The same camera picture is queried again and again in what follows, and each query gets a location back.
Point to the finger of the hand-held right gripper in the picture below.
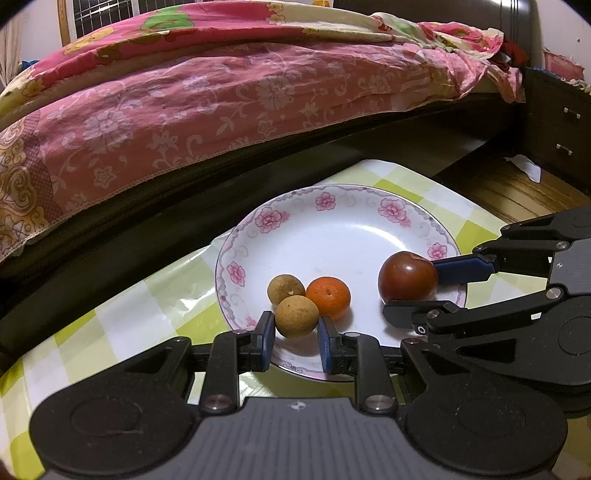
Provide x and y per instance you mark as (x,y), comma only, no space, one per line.
(443,314)
(461,270)

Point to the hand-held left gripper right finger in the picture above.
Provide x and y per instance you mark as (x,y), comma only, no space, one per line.
(325,345)

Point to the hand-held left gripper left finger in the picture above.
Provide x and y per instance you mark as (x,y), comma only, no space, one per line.
(265,342)

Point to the brown longan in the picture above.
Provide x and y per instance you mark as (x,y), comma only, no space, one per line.
(295,317)
(282,288)

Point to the dark red tomato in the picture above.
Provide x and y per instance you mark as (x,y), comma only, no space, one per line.
(406,277)

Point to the white floral rimmed plate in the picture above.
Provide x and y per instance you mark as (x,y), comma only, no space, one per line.
(341,240)

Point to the small orange tangerine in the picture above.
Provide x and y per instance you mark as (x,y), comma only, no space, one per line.
(328,295)

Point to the white paper scrap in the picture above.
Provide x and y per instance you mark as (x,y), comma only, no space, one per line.
(526,167)

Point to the green white checked tablecloth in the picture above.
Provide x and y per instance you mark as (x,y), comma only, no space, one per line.
(138,314)

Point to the dark wooden nightstand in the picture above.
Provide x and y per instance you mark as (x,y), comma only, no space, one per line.
(554,129)

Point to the red cloth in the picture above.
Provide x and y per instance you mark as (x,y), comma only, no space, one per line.
(513,51)

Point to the pink floral bed sheet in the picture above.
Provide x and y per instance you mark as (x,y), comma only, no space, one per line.
(184,115)

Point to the bright cartoon print quilt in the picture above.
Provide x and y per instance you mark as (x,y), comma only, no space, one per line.
(207,23)

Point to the white window grille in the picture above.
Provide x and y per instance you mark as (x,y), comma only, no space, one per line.
(104,16)

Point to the dark wooden bed frame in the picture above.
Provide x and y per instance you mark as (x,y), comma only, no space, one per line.
(115,258)

